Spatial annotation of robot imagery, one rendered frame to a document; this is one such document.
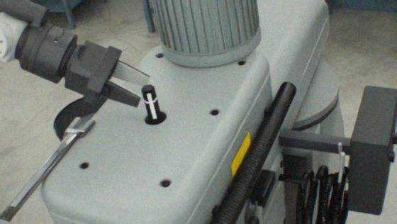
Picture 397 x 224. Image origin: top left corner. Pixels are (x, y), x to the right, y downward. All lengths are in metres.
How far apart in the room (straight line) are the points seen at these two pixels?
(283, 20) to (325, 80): 0.23
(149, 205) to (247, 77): 0.32
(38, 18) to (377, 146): 0.67
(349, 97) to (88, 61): 3.37
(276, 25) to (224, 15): 0.45
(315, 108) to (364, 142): 0.38
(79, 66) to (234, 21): 0.30
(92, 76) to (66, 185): 0.17
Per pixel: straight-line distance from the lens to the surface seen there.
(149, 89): 0.84
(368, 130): 1.07
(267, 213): 1.18
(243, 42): 0.98
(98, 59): 0.85
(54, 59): 0.84
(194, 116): 0.86
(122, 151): 0.83
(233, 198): 0.83
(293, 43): 1.31
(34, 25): 0.86
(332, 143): 1.17
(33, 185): 0.82
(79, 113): 3.45
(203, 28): 0.94
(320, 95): 1.44
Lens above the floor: 2.40
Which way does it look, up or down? 36 degrees down
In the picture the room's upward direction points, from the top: 11 degrees counter-clockwise
